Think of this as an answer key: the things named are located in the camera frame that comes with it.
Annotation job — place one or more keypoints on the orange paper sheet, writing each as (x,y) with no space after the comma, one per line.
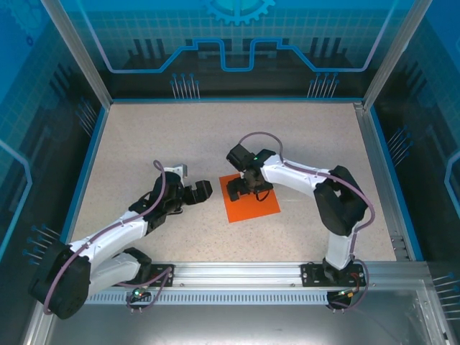
(258,210)

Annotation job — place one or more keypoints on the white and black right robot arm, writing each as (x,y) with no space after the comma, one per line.
(294,176)

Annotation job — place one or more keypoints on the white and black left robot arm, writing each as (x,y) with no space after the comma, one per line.
(108,233)

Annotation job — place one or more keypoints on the blue table edge strip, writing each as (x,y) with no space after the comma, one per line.
(233,99)
(86,179)
(384,143)

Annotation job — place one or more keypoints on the small adapter board with LED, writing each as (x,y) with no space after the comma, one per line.
(138,293)
(346,293)

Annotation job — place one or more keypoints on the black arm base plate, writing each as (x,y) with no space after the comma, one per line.
(311,275)
(160,269)

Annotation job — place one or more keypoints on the aluminium mounting rail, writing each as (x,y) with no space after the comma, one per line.
(233,273)

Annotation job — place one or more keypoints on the aluminium side rail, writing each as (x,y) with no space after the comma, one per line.
(367,125)

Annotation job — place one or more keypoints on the blue gear graphic wall panel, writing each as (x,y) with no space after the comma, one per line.
(230,43)

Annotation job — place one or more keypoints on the blue circuit graphic wall panel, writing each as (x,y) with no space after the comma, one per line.
(21,143)
(438,143)

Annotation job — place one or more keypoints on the aluminium frame post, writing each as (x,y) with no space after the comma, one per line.
(392,57)
(82,57)

